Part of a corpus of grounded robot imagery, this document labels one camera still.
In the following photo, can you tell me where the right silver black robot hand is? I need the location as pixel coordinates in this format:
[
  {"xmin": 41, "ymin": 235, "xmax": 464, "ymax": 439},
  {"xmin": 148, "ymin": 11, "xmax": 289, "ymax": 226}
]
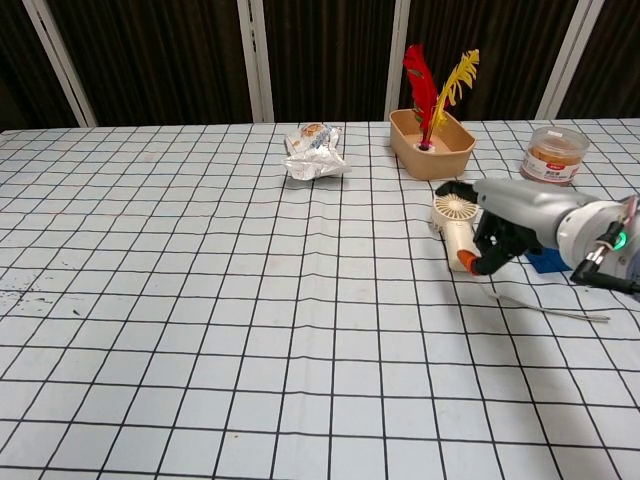
[{"xmin": 433, "ymin": 178, "xmax": 601, "ymax": 278}]

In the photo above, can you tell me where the cream handheld fan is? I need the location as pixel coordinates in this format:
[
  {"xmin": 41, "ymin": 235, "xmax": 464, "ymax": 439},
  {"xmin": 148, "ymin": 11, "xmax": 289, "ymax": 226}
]
[{"xmin": 430, "ymin": 193, "xmax": 484, "ymax": 273}]

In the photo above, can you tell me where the clear plastic snack jar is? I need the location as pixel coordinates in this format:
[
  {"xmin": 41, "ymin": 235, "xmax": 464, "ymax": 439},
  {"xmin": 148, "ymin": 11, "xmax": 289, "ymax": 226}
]
[{"xmin": 519, "ymin": 125, "xmax": 590, "ymax": 188}]

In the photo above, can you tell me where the blue toy building block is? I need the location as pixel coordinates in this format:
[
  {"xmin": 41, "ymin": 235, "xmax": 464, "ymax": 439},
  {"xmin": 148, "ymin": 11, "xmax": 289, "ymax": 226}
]
[{"xmin": 524, "ymin": 246, "xmax": 571, "ymax": 275}]

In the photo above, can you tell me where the tan plastic tray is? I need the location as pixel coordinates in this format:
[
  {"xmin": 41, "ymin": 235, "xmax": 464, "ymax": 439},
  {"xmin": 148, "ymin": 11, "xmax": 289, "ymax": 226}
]
[{"xmin": 389, "ymin": 108, "xmax": 477, "ymax": 181}]

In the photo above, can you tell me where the red yellow feather shuttlecock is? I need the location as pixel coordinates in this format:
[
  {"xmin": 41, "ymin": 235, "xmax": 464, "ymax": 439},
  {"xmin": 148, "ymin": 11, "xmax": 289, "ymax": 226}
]
[{"xmin": 402, "ymin": 43, "xmax": 481, "ymax": 151}]

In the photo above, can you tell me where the crumpled white snack wrapper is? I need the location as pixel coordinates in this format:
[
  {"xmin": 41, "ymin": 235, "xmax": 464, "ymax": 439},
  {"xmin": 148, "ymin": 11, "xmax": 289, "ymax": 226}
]
[{"xmin": 282, "ymin": 123, "xmax": 350, "ymax": 183}]

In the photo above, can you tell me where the white checkered tablecloth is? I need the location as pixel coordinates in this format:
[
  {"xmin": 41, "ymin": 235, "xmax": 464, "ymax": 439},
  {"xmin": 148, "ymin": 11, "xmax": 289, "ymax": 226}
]
[{"xmin": 0, "ymin": 118, "xmax": 640, "ymax": 480}]

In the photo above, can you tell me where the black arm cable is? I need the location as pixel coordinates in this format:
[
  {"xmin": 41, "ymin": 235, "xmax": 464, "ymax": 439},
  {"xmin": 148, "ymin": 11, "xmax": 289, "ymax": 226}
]
[{"xmin": 569, "ymin": 225, "xmax": 640, "ymax": 296}]

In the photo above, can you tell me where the white partition frame post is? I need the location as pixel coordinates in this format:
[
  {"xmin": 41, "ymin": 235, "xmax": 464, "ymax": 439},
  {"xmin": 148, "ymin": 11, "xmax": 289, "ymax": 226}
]
[
  {"xmin": 536, "ymin": 0, "xmax": 595, "ymax": 120},
  {"xmin": 236, "ymin": 0, "xmax": 276, "ymax": 124},
  {"xmin": 21, "ymin": 0, "xmax": 97, "ymax": 128},
  {"xmin": 384, "ymin": 0, "xmax": 412, "ymax": 122}
]

